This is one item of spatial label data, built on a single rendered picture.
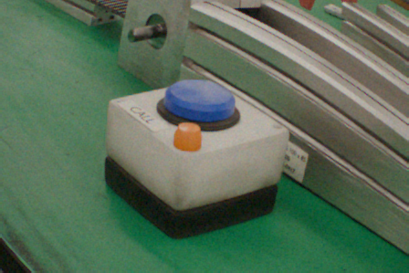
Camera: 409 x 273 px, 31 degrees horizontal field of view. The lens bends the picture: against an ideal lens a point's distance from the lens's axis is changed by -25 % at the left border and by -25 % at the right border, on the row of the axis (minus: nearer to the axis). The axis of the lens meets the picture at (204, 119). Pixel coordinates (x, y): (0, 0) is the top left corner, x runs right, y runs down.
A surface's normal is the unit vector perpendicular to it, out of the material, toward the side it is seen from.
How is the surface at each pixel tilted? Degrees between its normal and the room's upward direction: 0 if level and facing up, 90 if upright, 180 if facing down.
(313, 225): 0
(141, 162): 90
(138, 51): 90
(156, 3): 90
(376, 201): 90
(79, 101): 0
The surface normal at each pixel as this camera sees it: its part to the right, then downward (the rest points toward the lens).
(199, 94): 0.11, -0.88
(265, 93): -0.79, 0.17
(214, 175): 0.61, 0.40
